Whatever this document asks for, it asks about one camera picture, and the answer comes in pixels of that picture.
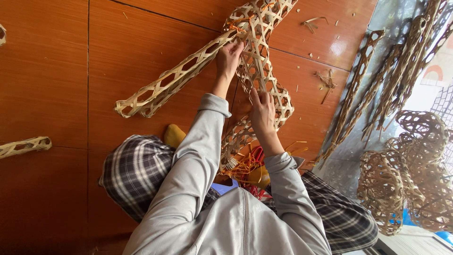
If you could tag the person's right hand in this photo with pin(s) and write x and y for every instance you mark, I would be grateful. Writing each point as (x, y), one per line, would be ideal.
(263, 113)

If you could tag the person's left hand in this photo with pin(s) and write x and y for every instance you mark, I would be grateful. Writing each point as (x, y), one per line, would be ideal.
(228, 62)

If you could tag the person's left fingers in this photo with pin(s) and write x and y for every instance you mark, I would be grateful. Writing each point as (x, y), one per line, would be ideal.
(236, 46)

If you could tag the wide woven bamboo lattice piece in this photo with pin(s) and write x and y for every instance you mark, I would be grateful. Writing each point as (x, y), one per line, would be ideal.
(260, 67)

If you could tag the long woven bamboo tube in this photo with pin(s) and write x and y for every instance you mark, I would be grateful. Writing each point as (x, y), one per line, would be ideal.
(177, 76)

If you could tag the curled bamboo shavings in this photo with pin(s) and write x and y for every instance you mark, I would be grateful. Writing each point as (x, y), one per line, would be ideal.
(313, 23)

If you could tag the tangled bamboo scraps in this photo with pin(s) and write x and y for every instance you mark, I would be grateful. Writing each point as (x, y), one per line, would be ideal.
(326, 84)

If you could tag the yellow sock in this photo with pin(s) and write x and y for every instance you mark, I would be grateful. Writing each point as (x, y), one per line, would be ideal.
(174, 136)
(260, 177)

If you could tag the bundle of orange plastic strips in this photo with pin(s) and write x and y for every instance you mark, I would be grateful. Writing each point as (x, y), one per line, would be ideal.
(242, 167)

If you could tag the blue plastic stool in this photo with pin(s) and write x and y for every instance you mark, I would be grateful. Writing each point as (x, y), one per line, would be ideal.
(224, 186)

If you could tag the plaid trousers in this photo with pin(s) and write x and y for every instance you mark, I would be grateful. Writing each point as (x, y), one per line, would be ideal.
(136, 173)

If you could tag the row of leaning woven tubes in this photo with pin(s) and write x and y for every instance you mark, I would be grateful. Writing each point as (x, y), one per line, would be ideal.
(396, 67)

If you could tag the grey jacket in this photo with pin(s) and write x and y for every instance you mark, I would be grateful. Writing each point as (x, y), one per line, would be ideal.
(230, 223)

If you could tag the heap of woven bamboo baskets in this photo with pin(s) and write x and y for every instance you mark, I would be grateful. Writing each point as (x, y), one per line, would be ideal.
(407, 177)

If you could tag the short woven bamboo tube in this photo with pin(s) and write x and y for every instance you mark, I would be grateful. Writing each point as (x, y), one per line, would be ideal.
(24, 146)

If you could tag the woven bamboo tube end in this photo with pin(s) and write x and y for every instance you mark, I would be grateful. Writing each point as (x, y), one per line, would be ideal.
(1, 34)

